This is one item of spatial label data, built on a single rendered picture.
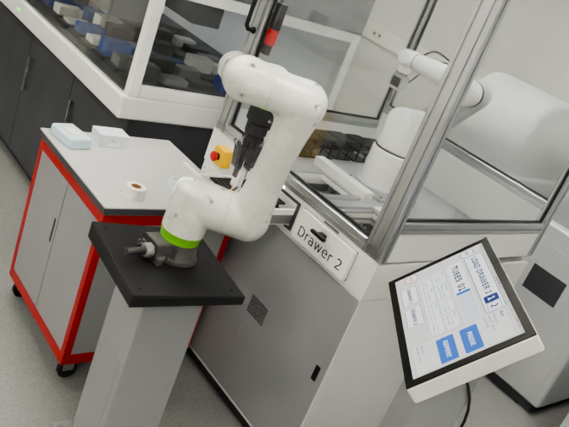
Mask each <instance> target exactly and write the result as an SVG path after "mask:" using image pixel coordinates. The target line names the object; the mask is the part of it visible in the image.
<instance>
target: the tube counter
mask: <svg viewBox="0 0 569 427"><path fill-rule="evenodd" d="M453 290H454V293H455V295H456V299H457V301H458V304H459V307H460V310H461V314H462V316H463V318H464V321H465V323H467V322H469V321H472V320H474V319H477V318H479V317H481V316H483V315H482V314H481V311H480V309H479V306H478V303H477V301H476V298H475V296H474V294H473V292H472V288H471V286H470V284H469V281H468V280H467V281H465V282H462V283H461V284H459V285H457V286H453Z"/></svg>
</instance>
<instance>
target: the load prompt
mask: <svg viewBox="0 0 569 427"><path fill-rule="evenodd" d="M464 261H465V264H466V266H467V269H468V271H469V274H470V275H471V278H472V281H473V284H474V285H475V288H476V290H477V293H478V295H479V298H480V300H481V303H482V304H483V308H484V310H485V313H486V314H487V313H491V312H493V311H494V310H497V309H499V308H502V307H504V306H506V303H505V299H504V297H503V296H502V294H501V292H500V289H499V287H498V286H497V284H496V282H495V279H494V276H493V275H492V273H491V271H490V269H489V266H488V265H487V263H486V260H485V258H484V256H483V254H482V252H479V253H477V254H475V255H472V256H471V257H469V258H466V259H464Z"/></svg>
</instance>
